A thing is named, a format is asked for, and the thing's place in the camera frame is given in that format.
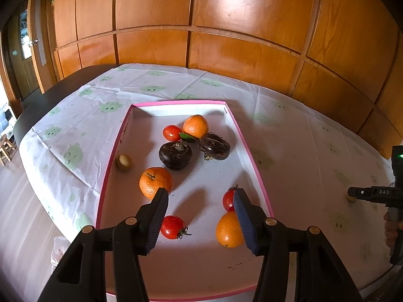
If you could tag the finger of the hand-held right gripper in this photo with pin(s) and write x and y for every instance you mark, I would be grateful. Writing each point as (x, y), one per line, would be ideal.
(368, 193)

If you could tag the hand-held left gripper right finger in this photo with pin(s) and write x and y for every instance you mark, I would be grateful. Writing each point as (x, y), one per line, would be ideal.
(244, 223)

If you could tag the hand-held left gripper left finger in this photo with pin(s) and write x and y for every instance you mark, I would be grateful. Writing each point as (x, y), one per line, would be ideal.
(157, 223)

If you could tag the red tomato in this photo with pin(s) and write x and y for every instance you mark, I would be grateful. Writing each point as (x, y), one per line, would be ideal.
(171, 227)
(228, 199)
(172, 132)

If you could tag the small pale yellow fruit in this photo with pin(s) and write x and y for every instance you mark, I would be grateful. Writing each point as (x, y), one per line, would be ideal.
(351, 199)

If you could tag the pink-rimmed white box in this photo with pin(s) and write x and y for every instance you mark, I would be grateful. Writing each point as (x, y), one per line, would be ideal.
(201, 267)

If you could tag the dark purple mangosteen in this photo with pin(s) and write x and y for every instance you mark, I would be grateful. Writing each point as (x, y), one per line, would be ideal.
(214, 146)
(178, 157)

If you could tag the small yellow-green fruit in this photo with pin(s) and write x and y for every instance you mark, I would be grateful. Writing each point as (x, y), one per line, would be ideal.
(123, 162)

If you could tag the orange with green leaf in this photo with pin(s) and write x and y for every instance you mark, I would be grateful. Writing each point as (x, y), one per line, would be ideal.
(195, 126)

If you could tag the person's right hand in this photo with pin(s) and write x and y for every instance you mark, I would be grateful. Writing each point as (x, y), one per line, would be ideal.
(389, 229)

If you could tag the white cloud-print tablecloth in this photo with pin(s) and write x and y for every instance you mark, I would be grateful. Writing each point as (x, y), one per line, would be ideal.
(299, 151)

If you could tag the white plastic bag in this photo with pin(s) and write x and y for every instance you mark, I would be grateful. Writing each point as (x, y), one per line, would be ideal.
(58, 251)

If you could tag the wooden stool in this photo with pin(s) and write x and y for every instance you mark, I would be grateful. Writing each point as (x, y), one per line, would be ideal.
(6, 148)

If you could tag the white appliance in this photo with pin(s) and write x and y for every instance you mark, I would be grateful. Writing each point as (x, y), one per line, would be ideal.
(6, 116)

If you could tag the wooden wardrobe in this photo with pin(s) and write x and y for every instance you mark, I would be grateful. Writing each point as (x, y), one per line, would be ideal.
(236, 37)

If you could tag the wooden door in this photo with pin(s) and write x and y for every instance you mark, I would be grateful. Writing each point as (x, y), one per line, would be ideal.
(28, 69)

